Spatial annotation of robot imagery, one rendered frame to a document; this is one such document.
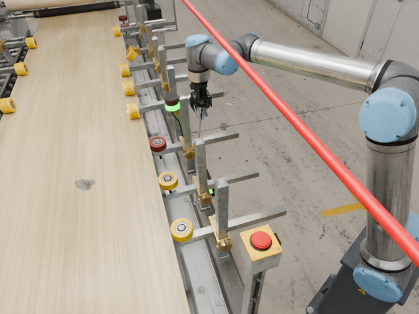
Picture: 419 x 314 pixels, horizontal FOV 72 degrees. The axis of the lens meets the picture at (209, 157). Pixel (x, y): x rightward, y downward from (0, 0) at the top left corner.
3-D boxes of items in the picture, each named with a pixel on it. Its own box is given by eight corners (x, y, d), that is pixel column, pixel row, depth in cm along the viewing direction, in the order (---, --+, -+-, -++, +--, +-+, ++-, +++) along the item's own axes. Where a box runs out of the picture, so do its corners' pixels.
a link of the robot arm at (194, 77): (184, 65, 117) (207, 61, 119) (186, 76, 120) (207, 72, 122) (190, 75, 110) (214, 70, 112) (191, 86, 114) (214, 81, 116)
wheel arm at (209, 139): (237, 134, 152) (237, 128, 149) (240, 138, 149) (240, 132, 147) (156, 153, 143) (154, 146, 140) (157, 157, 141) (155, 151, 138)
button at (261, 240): (265, 232, 64) (265, 228, 63) (273, 248, 61) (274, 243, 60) (248, 237, 63) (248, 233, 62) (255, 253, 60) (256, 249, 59)
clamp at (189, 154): (189, 141, 149) (188, 134, 146) (196, 158, 140) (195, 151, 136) (178, 144, 148) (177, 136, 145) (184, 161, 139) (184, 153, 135)
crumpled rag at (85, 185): (98, 182, 119) (96, 178, 118) (86, 193, 115) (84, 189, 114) (83, 175, 123) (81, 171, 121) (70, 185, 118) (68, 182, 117)
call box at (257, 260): (265, 242, 70) (268, 223, 65) (278, 268, 65) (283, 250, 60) (238, 250, 69) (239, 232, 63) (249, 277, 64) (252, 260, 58)
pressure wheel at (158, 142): (167, 151, 148) (164, 134, 140) (170, 161, 142) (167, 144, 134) (151, 155, 146) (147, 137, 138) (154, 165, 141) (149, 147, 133)
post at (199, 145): (207, 213, 140) (202, 136, 107) (209, 218, 137) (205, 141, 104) (200, 215, 139) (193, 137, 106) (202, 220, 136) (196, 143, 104)
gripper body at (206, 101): (195, 111, 121) (193, 86, 113) (190, 101, 128) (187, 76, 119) (212, 108, 123) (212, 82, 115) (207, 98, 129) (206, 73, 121)
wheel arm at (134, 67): (197, 58, 198) (197, 53, 195) (199, 60, 195) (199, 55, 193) (124, 70, 188) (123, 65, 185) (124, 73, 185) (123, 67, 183)
